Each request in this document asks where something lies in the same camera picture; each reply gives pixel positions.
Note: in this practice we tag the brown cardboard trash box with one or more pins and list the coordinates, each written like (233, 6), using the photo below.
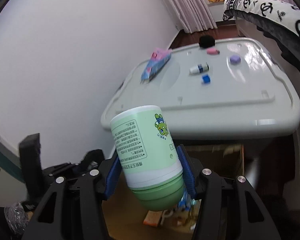
(124, 213)

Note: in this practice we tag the small blue cap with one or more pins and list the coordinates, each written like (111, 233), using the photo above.
(206, 79)

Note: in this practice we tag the white blue small bottle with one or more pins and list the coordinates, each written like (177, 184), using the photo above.
(198, 69)

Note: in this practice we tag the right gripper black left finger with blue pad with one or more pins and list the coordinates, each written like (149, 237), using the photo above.
(72, 209)

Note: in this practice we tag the black fluffy pompom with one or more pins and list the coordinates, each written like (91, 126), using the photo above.
(206, 41)

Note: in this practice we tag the orange small box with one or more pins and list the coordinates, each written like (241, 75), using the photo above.
(153, 218)

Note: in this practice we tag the black white logo bed blanket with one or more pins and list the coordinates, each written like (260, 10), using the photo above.
(276, 19)

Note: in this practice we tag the pink pleated curtain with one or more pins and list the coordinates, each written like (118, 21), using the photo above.
(190, 15)

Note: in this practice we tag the white plastic storage bin lid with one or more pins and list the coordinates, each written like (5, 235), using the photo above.
(252, 99)

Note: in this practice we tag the pink eraser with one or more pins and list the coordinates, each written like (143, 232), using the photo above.
(213, 51)

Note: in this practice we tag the pink blue snack packet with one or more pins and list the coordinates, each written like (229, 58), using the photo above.
(157, 61)

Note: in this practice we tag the green white lotion bottle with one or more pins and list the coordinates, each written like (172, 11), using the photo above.
(148, 157)

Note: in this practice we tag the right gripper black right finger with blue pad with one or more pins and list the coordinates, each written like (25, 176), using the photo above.
(229, 209)

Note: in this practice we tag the small purple case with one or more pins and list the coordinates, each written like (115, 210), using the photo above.
(235, 59)

